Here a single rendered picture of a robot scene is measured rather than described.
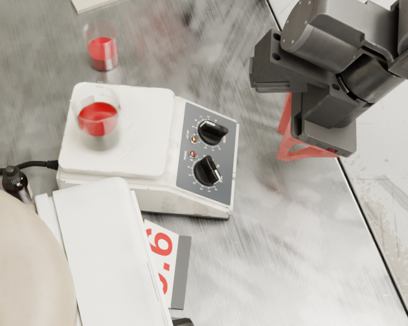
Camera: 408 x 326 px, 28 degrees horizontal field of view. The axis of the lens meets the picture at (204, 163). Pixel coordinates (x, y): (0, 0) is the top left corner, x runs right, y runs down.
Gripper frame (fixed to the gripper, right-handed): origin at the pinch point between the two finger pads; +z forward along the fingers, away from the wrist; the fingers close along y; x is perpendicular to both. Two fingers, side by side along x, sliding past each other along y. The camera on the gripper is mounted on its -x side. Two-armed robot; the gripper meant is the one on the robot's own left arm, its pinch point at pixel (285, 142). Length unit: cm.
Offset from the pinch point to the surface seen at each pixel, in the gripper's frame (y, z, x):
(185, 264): 13.6, 10.1, -6.5
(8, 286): 42, -44, -36
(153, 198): 7.6, 8.3, -12.0
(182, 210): 7.6, 8.9, -8.2
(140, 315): 42, -44, -32
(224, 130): -1.5, 3.8, -6.1
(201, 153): 1.5, 5.5, -8.0
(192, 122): -2.2, 5.4, -9.6
